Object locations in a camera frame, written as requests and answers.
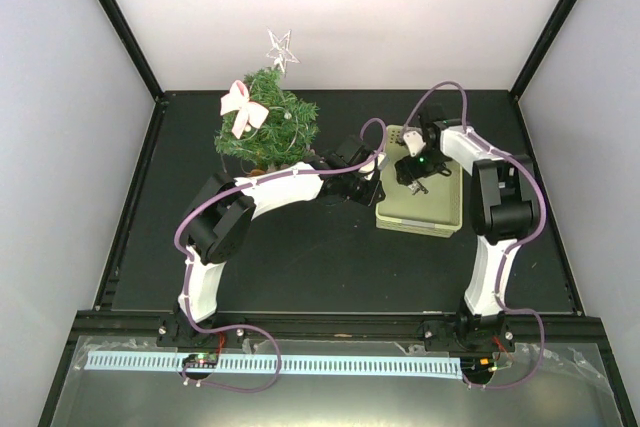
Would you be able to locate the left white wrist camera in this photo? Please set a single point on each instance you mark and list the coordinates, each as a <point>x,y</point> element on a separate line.
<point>369,170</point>

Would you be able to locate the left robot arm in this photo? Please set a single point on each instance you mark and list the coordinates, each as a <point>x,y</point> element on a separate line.
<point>216,226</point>

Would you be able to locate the black aluminium frame rail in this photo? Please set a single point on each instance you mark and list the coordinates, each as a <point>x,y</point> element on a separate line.
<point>375,327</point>

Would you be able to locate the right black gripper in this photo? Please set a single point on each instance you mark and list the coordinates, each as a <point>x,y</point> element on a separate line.
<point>409,173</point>

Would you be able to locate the yellow-green plastic basket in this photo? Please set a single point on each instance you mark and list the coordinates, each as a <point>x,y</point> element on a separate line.
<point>437,214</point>

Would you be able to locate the silver star ornament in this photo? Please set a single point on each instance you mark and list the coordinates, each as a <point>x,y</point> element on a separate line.
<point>280,51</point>

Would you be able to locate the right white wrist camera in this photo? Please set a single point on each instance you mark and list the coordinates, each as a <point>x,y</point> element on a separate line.
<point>414,141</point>

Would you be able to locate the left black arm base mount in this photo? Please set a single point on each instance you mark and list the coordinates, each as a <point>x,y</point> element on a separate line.
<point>202,352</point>

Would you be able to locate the white slotted cable duct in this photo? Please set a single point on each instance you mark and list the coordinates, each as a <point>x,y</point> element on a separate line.
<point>267,364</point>

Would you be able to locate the small green christmas tree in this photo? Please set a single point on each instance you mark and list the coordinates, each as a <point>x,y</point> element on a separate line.
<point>287,134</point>

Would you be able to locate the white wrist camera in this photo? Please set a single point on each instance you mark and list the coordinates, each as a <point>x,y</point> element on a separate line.
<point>369,170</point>
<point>414,141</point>

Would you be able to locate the silver glitter word ornament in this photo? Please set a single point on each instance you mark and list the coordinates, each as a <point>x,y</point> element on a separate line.
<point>416,187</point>

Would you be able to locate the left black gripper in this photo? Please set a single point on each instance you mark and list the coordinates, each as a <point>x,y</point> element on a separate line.
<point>371,197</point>

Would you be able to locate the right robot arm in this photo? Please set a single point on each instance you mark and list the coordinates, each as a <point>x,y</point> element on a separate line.
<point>507,210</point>

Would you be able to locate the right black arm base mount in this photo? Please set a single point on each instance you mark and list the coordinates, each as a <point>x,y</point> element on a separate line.
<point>453,336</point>

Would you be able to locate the pink felt bow ornament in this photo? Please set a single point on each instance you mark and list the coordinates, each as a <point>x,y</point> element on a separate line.
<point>248,114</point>

